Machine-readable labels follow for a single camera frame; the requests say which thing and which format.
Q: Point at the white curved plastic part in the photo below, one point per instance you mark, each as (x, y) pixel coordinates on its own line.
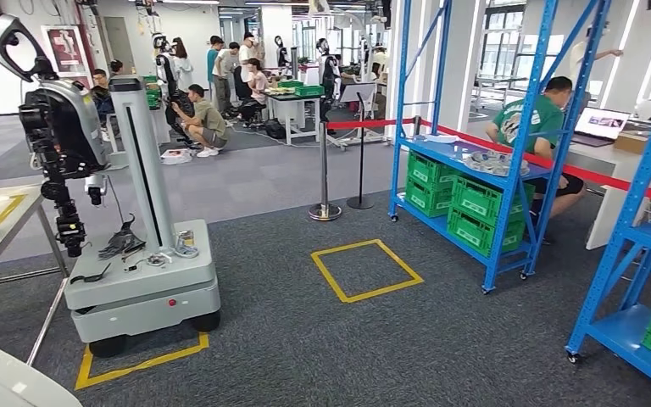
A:
(0, 382)

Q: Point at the grey metal car part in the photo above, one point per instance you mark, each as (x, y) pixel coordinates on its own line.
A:
(497, 164)

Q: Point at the black bag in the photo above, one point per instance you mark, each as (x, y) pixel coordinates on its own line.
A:
(275, 129)

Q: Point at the red barrier tape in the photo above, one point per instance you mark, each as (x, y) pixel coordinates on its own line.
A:
(370, 123)
(595, 171)

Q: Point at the black top table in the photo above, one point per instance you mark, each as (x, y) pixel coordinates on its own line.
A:
(294, 107)

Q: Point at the white board stand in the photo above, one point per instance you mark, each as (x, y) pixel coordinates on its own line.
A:
(356, 92)

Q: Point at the black white humanoid robot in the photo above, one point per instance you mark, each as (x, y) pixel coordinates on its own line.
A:
(282, 53)
(162, 64)
(328, 73)

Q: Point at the white bag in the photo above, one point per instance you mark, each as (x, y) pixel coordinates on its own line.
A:
(176, 156)

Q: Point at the grey wheeled robot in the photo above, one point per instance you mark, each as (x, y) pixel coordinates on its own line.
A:
(140, 281)

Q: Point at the green crate stack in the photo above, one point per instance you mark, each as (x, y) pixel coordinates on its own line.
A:
(151, 92)

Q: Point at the white table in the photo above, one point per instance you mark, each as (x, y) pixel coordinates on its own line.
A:
(612, 168)

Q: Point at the laptop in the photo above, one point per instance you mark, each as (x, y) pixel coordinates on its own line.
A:
(603, 122)

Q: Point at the cardboard box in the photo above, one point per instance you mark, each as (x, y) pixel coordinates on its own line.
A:
(629, 144)

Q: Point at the silver stanchion post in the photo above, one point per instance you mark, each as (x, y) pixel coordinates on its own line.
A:
(324, 168)

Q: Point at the black stanchion post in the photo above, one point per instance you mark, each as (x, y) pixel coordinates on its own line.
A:
(361, 146)
(417, 126)

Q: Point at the yellow floor tape frame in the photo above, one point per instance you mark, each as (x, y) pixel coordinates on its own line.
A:
(384, 291)

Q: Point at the red wall poster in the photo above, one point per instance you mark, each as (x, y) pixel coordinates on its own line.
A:
(66, 50)

